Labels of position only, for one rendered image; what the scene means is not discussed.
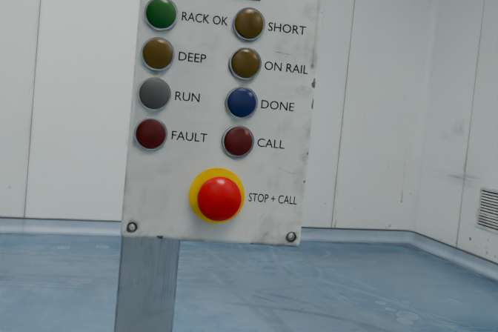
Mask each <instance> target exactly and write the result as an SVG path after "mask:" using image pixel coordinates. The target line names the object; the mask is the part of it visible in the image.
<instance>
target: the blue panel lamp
mask: <svg viewBox="0 0 498 332"><path fill-rule="evenodd" d="M228 108H229V110H230V112H231V113H232V114H233V115H235V116H238V117H246V116H249V115H250V114H252V112H253V111H254V110H255V108H256V97H255V96H254V94H253V93H252V92H251V91H250V90H249V89H246V88H238V89H235V90H234V91H233V92H232V93H231V94H230V95H229V97H228Z"/></svg>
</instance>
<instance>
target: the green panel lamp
mask: <svg viewBox="0 0 498 332"><path fill-rule="evenodd" d="M146 16H147V20H148V21H149V22H150V24H151V25H153V26H154V27H156V28H160V29H163V28H167V27H169V26H171V25H172V24H173V23H174V22H175V19H176V8H175V7H174V5H173V3H172V2H171V1H169V0H152V1H151V2H150V3H149V5H148V6H147V9H146Z"/></svg>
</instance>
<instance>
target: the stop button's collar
mask: <svg viewBox="0 0 498 332"><path fill-rule="evenodd" d="M217 176H222V177H226V178H229V179H230V180H232V181H233V182H235V183H236V185H237V186H238V187H239V189H240V191H241V195H242V203H241V206H240V209H239V210H238V212H237V213H236V215H237V214H238V213H239V211H240V210H241V209H242V206H243V204H244V200H245V190H244V187H243V184H242V182H241V181H240V179H239V178H238V176H237V175H235V174H234V173H233V172H231V171H229V170H227V169H224V168H220V167H214V168H210V169H207V170H205V171H203V172H201V173H200V174H199V175H198V176H197V177H196V178H195V179H194V180H193V182H192V184H191V186H190V190H189V202H190V206H191V208H192V210H193V212H194V213H195V214H196V215H197V216H198V217H199V218H200V219H202V220H204V221H205V222H209V223H214V224H220V223H223V222H227V221H229V220H231V219H232V218H233V217H235V216H236V215H234V216H233V217H232V218H230V219H228V220H225V221H222V222H217V221H213V220H210V219H208V218H207V217H205V216H204V215H203V214H202V212H201V211H200V209H199V207H198V204H197V194H198V192H199V188H200V187H201V186H202V184H203V183H204V182H206V181H207V180H208V179H211V178H213V177H217ZM281 196H283V195H281ZM283 197H284V196H283ZM279 198H280V197H279ZM286 198H287V200H286ZM286 198H285V201H284V203H285V202H288V196H286ZM279 203H281V204H282V203H283V202H280V201H279ZM284 203H283V204H284ZM288 204H289V203H288Z"/></svg>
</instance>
